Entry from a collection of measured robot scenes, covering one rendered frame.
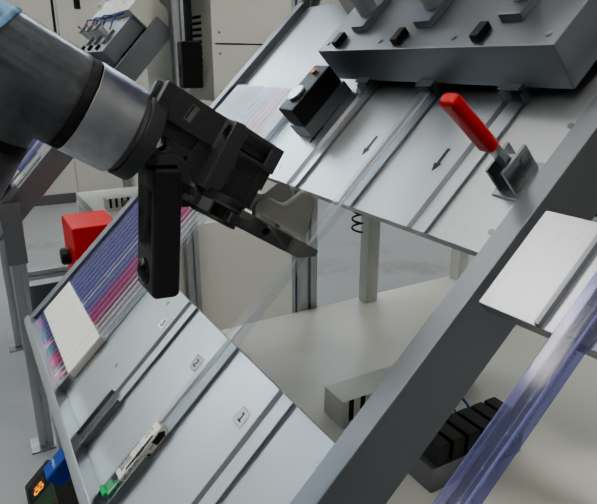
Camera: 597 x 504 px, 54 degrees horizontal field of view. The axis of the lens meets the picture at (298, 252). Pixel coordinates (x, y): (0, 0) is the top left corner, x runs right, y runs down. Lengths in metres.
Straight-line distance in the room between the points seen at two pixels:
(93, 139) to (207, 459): 0.28
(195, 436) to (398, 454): 0.20
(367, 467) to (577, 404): 0.62
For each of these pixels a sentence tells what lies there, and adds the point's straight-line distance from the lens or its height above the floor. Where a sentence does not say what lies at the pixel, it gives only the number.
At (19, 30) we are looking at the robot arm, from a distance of 0.45.
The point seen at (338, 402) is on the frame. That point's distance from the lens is 0.85.
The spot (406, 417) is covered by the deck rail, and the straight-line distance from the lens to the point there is 0.43.
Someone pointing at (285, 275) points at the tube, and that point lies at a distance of 0.57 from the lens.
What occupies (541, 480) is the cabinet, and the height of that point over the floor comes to 0.62.
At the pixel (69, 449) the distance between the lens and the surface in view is 0.68.
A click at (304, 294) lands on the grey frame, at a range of 1.22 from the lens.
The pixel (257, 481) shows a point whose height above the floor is 0.81.
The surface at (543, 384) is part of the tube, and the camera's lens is 0.30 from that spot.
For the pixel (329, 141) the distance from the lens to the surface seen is 0.71.
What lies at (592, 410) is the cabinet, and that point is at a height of 0.62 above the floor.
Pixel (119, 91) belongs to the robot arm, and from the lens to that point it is 0.46.
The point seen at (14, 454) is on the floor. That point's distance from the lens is 2.02.
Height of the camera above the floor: 1.12
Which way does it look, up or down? 18 degrees down
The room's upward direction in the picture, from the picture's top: straight up
